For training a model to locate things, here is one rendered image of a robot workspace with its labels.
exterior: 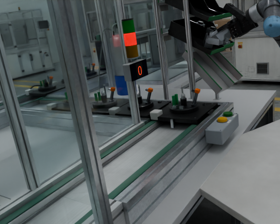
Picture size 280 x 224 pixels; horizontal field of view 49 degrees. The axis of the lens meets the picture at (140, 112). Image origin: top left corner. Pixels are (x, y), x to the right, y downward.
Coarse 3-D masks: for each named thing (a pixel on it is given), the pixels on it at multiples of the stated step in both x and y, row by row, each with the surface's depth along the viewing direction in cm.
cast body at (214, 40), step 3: (213, 30) 150; (210, 33) 151; (210, 36) 151; (213, 36) 150; (216, 36) 149; (207, 39) 155; (210, 39) 152; (213, 39) 151; (216, 39) 149; (207, 42) 155; (210, 42) 152; (213, 42) 151; (216, 42) 150; (219, 42) 149; (222, 42) 152
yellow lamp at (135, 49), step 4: (136, 44) 128; (128, 48) 127; (132, 48) 127; (136, 48) 128; (128, 52) 128; (132, 52) 127; (136, 52) 128; (128, 56) 128; (132, 56) 128; (136, 56) 128
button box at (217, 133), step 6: (222, 114) 136; (234, 114) 134; (216, 120) 129; (228, 120) 128; (234, 120) 130; (210, 126) 125; (216, 126) 124; (222, 126) 123; (228, 126) 125; (234, 126) 131; (210, 132) 121; (216, 132) 120; (222, 132) 119; (228, 132) 125; (210, 138) 122; (216, 138) 121; (222, 138) 120; (222, 144) 120
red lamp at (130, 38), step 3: (126, 33) 127; (129, 33) 125; (132, 33) 125; (135, 33) 127; (126, 36) 126; (129, 36) 125; (132, 36) 126; (135, 36) 127; (126, 39) 126; (129, 39) 126; (132, 39) 126; (135, 39) 127; (126, 42) 127; (129, 42) 126; (132, 42) 126; (135, 42) 127; (126, 45) 127; (129, 45) 126
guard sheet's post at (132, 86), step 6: (120, 0) 124; (120, 6) 124; (120, 12) 125; (120, 18) 125; (120, 24) 126; (126, 60) 131; (132, 84) 134; (132, 90) 134; (132, 96) 135; (132, 102) 136; (138, 108) 139; (138, 114) 139; (138, 120) 139
